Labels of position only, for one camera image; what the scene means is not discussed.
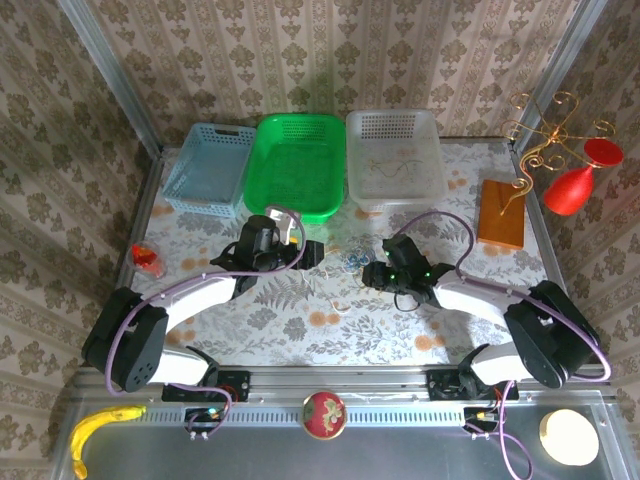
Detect green plastic basket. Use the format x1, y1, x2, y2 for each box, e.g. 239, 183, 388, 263
242, 113, 348, 225

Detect floral patterned table mat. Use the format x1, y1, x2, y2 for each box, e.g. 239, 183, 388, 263
110, 139, 576, 369

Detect light blue plastic basket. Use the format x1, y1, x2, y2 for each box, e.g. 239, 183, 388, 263
163, 122, 257, 220

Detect orange wooden block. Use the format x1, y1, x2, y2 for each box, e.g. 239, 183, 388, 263
477, 179, 527, 250

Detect small clear cup, red contents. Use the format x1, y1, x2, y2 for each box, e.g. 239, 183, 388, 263
129, 239, 167, 279

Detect white plastic basket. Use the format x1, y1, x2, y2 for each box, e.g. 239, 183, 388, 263
345, 108, 450, 212

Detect red embroidered ball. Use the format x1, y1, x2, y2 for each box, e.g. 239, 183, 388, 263
301, 390, 348, 441

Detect black connector socket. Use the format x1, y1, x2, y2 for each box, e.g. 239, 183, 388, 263
183, 407, 224, 435
463, 407, 497, 432

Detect grey metal shelf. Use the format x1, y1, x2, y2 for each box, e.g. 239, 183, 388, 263
49, 399, 634, 480

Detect red goblet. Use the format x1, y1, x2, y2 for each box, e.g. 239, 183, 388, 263
543, 138, 625, 217

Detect round cream disc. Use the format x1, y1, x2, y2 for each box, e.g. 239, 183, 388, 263
538, 408, 600, 467

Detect yellow banana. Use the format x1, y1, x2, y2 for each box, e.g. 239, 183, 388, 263
69, 404, 148, 480

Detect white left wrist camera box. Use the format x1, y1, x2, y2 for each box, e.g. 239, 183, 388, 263
263, 204, 303, 240

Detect thin black cable loop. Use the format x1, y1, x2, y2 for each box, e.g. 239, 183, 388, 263
393, 292, 427, 312

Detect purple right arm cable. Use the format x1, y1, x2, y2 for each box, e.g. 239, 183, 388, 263
397, 211, 614, 480

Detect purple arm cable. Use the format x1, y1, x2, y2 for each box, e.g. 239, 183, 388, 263
397, 211, 614, 480
106, 207, 305, 444

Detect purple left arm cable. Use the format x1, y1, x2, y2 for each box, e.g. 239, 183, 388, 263
106, 207, 305, 444

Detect aluminium frame rail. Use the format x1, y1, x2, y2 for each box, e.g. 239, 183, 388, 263
72, 366, 612, 405

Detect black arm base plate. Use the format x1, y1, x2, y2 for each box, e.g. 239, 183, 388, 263
427, 369, 520, 402
160, 369, 251, 404

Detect slotted grey cable duct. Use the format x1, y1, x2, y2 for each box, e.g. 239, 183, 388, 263
142, 403, 469, 427

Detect gold wire ornament stand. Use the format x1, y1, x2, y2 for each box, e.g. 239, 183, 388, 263
501, 91, 617, 214

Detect aluminium frame post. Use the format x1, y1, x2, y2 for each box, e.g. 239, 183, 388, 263
510, 0, 610, 154
56, 0, 165, 157

